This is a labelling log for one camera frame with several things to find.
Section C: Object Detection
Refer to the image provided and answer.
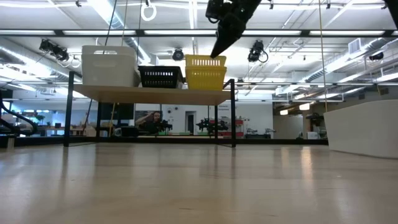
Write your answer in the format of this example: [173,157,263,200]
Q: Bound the black ceiling spotlight cluster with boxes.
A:
[39,39,70,62]

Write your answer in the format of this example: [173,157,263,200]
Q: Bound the wooden shelf with black legs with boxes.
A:
[63,70,237,149]

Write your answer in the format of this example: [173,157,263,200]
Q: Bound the black ceiling camera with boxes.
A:
[248,39,269,63]

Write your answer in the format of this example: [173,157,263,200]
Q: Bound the round black ceiling fixture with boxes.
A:
[172,48,185,62]

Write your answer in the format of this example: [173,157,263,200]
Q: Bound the black aluminium table frame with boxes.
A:
[0,133,330,151]

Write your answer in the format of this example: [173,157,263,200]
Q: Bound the person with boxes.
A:
[136,111,163,135]

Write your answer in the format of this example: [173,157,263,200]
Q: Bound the black diagonal frame strut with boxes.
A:
[382,0,398,29]

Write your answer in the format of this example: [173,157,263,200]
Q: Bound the black monitor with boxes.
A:
[99,103,135,121]

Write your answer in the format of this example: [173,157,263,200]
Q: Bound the white ceiling vent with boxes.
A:
[348,37,362,55]

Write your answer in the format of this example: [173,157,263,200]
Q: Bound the black cable hose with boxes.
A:
[0,90,39,138]

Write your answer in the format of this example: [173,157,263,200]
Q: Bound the yellow hanging cord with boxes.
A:
[317,0,329,113]

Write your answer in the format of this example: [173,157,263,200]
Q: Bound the black slotted plastic basket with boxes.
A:
[139,69,183,90]

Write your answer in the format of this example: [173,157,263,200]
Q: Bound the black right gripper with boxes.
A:
[210,0,264,59]

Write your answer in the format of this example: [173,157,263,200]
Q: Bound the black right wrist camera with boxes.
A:
[205,0,225,24]

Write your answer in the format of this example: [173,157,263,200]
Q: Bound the white hanging ring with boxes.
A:
[140,0,157,22]

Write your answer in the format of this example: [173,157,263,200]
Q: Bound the white plastic bin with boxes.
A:
[323,99,398,159]
[82,55,141,88]

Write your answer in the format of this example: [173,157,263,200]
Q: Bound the dark grey door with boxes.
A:
[185,111,196,135]

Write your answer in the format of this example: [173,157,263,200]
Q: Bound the thin black hanging cable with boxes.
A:
[103,0,118,47]

